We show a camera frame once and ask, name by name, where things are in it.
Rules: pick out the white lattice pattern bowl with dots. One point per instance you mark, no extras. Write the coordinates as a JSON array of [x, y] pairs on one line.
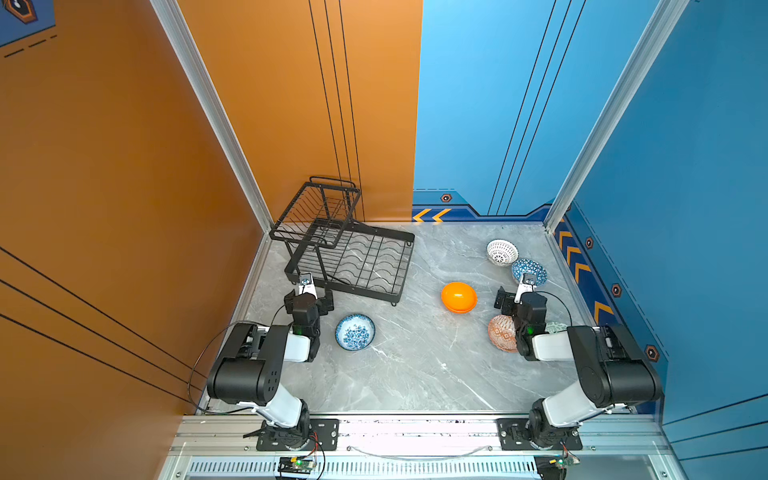
[[501, 253]]

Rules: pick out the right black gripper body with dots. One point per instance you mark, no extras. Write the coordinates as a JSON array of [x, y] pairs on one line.
[[516, 300]]

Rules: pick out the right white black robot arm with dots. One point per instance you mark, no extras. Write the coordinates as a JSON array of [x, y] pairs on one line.
[[612, 372]]

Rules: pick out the red geometric pattern bowl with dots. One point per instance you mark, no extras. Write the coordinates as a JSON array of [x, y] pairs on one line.
[[502, 333]]

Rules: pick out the left green circuit board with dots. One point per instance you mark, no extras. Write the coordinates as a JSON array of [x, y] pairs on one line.
[[295, 467]]

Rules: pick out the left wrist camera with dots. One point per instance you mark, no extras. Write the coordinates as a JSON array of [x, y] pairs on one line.
[[306, 285]]

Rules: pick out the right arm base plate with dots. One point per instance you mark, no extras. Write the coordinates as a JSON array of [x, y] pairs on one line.
[[517, 434]]

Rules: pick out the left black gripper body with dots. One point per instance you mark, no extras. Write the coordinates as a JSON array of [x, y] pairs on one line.
[[307, 300]]

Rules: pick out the black wire dish rack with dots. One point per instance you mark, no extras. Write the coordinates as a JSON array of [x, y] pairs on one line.
[[324, 239]]

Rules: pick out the blue dotted pattern bowl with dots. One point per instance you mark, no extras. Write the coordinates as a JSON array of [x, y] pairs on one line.
[[526, 267]]

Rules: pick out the aluminium front rail frame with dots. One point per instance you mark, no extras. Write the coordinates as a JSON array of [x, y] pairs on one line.
[[420, 446]]

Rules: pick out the orange plastic bowl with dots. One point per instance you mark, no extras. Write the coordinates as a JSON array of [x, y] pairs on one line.
[[459, 297]]

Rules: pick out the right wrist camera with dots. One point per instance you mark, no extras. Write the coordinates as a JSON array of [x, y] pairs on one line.
[[527, 284]]

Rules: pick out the green circuit board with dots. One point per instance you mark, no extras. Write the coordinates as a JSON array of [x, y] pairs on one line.
[[555, 467], [295, 467]]

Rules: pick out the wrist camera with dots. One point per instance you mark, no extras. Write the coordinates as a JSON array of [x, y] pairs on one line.
[[306, 285], [527, 284]]

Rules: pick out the green geometric pattern bowl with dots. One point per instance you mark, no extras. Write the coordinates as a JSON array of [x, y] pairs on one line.
[[555, 327]]

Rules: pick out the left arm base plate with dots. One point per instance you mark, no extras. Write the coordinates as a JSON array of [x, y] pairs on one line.
[[308, 434]]

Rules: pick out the blue floral white bowl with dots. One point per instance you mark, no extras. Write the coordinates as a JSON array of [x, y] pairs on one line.
[[355, 332]]

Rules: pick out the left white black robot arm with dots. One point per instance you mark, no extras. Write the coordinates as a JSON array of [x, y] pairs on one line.
[[247, 371]]

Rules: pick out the right green circuit board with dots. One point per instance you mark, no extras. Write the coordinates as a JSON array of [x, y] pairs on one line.
[[555, 467]]

